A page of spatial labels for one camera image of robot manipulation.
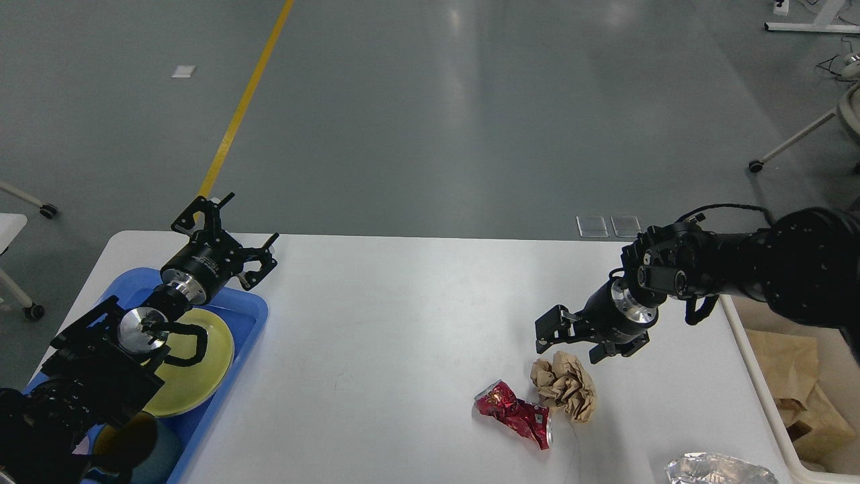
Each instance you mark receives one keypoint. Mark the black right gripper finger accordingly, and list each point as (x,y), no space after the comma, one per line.
(605,349)
(556,326)

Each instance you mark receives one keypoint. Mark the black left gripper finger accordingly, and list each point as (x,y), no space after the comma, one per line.
(255,263)
(201,222)

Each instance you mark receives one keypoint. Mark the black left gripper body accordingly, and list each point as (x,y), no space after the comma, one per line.
(202,268)

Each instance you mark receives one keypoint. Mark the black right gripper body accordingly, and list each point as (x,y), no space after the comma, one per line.
(617,313)

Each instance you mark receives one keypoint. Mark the brown paper ball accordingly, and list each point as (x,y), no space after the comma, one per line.
(564,385)

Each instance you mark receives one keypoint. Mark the yellow plastic plate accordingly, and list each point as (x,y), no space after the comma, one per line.
(185,388)

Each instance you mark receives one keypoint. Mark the brown paper bag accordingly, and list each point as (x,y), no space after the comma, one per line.
(790,365)

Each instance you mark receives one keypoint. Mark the teal mug yellow inside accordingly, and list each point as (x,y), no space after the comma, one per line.
(146,442)

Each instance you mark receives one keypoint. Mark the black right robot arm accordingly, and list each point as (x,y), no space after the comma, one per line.
(803,266)

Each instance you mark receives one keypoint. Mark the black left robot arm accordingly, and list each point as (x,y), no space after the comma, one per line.
(103,369)

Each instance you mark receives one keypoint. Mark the blue plastic tray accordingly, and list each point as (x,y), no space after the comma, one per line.
(245,315)

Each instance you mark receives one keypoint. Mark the clear floor plate right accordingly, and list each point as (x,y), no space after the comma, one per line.
(625,226)

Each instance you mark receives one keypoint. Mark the clear floor plate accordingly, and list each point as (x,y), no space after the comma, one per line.
(592,227)
(625,226)

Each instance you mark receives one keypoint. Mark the clear floor plate left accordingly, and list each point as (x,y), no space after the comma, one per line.
(592,227)

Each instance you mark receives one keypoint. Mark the crushed red can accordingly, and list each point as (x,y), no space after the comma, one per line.
(529,420)

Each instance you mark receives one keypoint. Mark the crumpled silver foil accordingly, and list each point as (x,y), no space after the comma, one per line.
(713,467)

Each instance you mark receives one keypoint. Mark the white caster leg left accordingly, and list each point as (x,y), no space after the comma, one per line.
(47,210)

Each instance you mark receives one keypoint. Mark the beige plastic bin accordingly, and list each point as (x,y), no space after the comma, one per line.
(838,377)

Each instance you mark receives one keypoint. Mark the white desk base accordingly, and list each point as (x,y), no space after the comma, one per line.
(827,20)

